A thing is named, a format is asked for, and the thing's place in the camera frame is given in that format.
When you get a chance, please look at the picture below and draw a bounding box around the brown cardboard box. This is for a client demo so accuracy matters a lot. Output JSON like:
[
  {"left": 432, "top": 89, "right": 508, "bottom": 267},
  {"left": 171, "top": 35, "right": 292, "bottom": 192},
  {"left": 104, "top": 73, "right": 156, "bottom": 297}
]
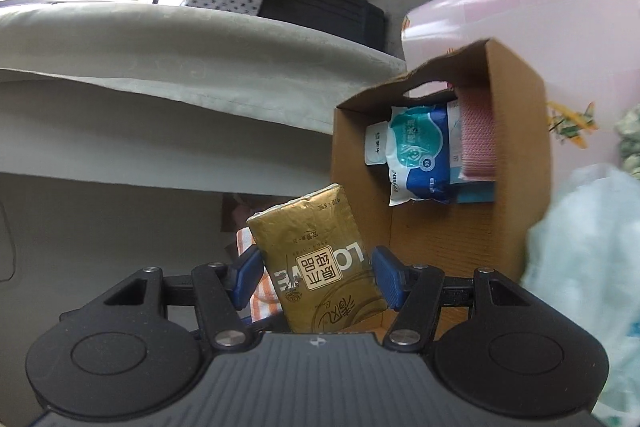
[{"left": 331, "top": 38, "right": 552, "bottom": 281}]

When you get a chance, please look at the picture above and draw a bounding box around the blue white wipes pack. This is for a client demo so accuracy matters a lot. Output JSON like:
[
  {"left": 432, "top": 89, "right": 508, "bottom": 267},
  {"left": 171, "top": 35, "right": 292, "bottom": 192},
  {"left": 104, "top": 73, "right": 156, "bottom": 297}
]
[{"left": 386, "top": 105, "right": 451, "bottom": 207}]

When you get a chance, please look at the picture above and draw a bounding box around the white plastic shopping bag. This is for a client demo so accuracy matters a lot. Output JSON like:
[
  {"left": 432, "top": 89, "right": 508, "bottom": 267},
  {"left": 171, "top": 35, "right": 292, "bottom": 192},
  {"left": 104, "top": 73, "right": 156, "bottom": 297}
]
[{"left": 521, "top": 164, "right": 639, "bottom": 426}]

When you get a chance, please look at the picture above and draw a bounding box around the pink knitted sponge cloth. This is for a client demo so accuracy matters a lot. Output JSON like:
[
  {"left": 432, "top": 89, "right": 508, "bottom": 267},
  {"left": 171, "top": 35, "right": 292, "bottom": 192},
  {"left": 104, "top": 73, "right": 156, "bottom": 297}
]
[{"left": 457, "top": 88, "right": 497, "bottom": 182}]

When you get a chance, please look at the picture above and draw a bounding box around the green floral scrunchie cloth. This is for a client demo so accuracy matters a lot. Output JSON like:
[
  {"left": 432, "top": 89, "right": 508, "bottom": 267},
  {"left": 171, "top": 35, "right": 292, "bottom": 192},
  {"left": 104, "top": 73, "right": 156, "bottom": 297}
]
[{"left": 615, "top": 104, "right": 640, "bottom": 180}]

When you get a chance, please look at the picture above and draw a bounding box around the white curtain cloth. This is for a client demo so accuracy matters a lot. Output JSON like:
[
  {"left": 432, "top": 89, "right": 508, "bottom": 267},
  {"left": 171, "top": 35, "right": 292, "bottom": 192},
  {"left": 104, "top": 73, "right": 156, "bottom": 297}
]
[{"left": 1, "top": 3, "right": 406, "bottom": 196}]

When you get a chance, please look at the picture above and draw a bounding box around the dark plastic crate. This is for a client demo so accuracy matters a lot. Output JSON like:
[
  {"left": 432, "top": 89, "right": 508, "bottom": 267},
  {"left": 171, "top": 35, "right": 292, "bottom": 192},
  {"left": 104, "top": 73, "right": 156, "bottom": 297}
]
[{"left": 258, "top": 0, "right": 387, "bottom": 52}]

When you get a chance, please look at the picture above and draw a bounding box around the pink play mat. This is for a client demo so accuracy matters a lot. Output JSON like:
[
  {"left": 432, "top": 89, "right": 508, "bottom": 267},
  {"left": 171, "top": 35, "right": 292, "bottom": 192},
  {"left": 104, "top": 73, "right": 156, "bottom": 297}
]
[{"left": 401, "top": 0, "right": 639, "bottom": 183}]

